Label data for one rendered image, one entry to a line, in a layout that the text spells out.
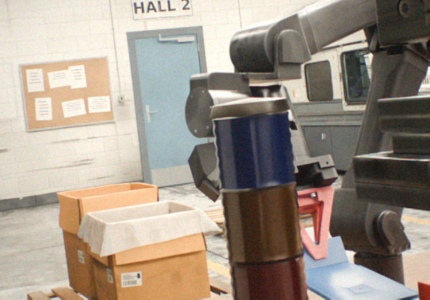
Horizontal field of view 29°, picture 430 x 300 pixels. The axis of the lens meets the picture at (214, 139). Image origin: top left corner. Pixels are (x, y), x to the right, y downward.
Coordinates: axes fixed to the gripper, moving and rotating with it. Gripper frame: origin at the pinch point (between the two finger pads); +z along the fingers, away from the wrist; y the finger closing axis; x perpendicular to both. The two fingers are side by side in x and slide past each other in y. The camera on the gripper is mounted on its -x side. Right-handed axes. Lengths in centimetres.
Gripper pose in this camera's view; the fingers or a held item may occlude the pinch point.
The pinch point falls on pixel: (317, 252)
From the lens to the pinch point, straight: 93.2
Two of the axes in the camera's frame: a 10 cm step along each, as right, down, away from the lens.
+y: 2.3, -4.2, -8.8
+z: 2.8, 8.9, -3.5
